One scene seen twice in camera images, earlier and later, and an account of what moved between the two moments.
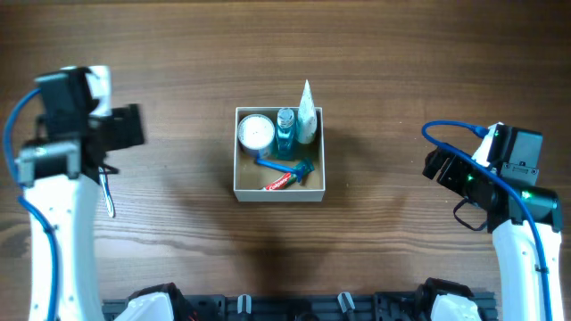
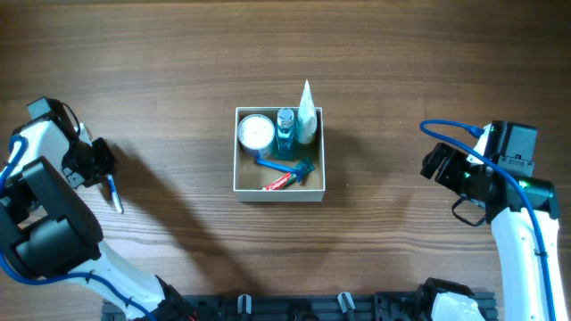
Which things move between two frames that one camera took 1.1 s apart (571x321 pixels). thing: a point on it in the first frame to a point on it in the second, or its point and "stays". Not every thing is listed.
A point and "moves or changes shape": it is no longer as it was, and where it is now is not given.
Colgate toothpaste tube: (281, 182) stays
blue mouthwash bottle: (285, 136) stays
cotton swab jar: (255, 134) stays
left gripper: (127, 127) to (102, 157)
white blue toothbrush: (107, 192) moves or changes shape
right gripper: (446, 167) stays
